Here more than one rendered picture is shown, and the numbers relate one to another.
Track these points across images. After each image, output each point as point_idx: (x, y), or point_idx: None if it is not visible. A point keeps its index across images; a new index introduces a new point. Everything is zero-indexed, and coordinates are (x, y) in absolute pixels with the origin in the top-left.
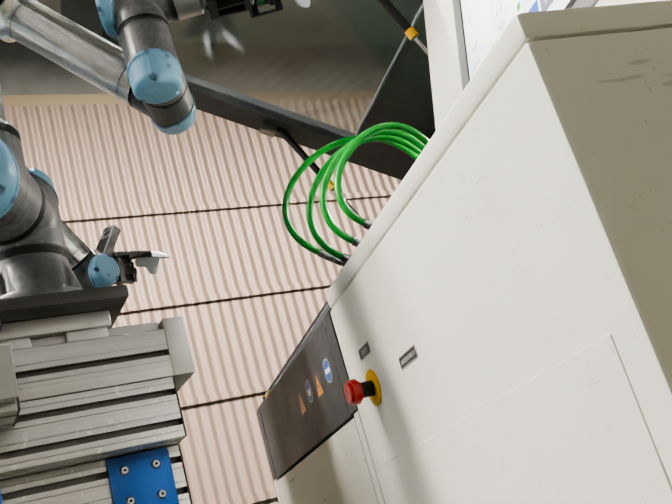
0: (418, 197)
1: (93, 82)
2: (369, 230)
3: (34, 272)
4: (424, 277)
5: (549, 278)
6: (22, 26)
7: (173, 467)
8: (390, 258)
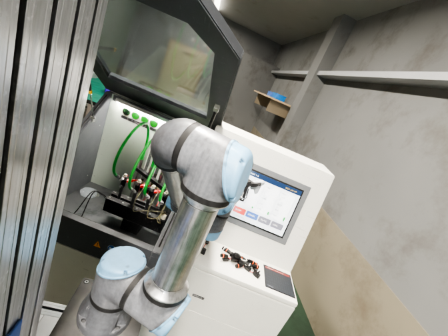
0: (241, 289)
1: (174, 199)
2: (211, 270)
3: None
4: (225, 296)
5: (261, 327)
6: (179, 176)
7: None
8: (215, 282)
